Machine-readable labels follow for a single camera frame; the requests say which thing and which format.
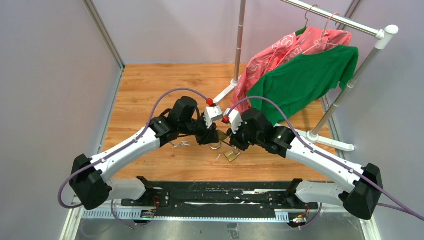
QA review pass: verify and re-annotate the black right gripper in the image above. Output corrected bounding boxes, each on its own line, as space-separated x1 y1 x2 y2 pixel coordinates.
225 120 263 152

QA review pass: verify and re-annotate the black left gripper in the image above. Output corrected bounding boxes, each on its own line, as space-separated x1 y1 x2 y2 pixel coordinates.
181 113 221 146

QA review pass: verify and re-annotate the small brass padlock with key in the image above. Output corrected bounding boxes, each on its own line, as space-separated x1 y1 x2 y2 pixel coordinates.
216 130 238 149

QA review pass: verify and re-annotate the large brass padlock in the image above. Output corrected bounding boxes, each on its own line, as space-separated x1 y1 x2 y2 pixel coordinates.
224 147 241 163

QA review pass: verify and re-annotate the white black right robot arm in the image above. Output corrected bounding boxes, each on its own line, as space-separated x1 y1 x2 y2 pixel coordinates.
222 108 383 220

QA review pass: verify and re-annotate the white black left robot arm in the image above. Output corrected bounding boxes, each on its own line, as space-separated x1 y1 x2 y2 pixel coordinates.
68 96 223 210

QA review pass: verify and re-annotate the small loose key bunch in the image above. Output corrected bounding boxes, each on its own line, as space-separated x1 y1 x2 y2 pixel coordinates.
172 141 190 149

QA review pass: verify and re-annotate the green t-shirt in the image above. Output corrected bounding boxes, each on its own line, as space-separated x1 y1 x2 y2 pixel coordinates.
247 45 359 124

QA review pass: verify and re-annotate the pink printed shirt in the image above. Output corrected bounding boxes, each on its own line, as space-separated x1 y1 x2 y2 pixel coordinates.
230 26 352 106

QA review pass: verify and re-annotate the metal clothes rack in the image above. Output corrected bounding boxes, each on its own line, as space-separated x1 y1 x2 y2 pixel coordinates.
214 0 399 152

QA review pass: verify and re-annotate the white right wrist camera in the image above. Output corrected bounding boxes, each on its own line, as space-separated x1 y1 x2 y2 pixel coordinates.
224 108 243 134

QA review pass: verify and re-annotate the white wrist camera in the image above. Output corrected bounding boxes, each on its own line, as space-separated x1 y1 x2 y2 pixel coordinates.
204 105 223 129
224 108 243 134

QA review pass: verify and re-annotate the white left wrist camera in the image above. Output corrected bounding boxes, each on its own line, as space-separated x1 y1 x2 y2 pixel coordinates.
204 105 223 129

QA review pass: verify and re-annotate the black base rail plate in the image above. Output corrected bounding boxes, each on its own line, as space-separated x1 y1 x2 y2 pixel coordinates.
121 181 319 219

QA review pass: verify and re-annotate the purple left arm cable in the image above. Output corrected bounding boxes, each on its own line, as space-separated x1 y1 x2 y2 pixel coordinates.
57 88 215 210

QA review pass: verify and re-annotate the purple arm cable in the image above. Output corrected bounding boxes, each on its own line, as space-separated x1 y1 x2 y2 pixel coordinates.
221 96 424 222
57 88 215 210

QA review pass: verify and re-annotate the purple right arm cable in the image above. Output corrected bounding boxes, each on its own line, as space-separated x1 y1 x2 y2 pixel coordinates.
221 96 424 222

